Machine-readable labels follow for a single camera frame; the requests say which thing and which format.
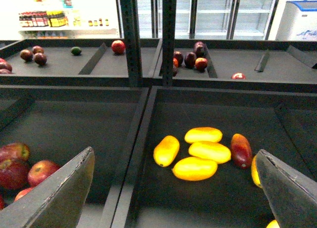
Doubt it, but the red apple on shelf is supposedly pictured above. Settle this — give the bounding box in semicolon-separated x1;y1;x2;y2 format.
111;40;125;55

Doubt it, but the white chest freezer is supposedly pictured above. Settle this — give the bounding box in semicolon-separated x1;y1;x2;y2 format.
275;0;317;42

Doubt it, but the black upper right tray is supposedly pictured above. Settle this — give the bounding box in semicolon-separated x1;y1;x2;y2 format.
147;40;317;94

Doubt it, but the red mango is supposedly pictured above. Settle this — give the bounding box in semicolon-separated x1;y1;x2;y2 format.
230;133;253;169

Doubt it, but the black lower right tray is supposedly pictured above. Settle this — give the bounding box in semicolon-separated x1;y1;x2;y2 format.
112;87;317;228

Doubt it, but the black lower left tray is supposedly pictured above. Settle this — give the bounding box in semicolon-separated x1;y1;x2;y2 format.
0;85;148;228

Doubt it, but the glass door fridge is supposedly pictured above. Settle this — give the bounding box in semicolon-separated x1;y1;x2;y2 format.
136;0;283;40

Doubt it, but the dark passion fruit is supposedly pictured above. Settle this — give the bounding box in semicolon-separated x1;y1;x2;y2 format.
34;53;47;66
20;49;33;62
32;46;44;54

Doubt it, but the yellow mango behind finger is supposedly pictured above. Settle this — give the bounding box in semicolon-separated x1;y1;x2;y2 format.
251;155;262;188

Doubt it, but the red apple front edge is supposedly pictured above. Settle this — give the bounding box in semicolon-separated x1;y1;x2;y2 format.
231;72;246;79

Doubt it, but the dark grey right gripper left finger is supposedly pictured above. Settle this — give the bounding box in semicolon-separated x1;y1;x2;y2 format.
0;147;95;228

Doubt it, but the yellow mango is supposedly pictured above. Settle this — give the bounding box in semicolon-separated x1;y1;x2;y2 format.
153;135;180;167
172;157;218;181
184;127;223;144
251;155;262;188
188;141;231;164

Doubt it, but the yellow mango top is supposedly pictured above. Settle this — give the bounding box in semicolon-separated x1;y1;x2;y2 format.
184;127;223;144

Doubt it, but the black shelf post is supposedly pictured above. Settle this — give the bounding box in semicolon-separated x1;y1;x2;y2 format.
120;0;143;87
161;0;176;86

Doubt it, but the dark red fruit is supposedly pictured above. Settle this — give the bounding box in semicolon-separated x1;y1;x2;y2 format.
184;52;197;69

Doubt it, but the green avocado on shelf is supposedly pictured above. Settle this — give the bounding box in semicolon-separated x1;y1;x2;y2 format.
71;47;82;56

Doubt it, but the shelf of bottles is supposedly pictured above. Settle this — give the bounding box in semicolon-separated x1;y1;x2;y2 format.
18;0;120;39

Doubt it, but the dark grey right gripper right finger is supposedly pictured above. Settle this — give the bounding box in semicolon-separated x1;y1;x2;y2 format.
256;149;317;228

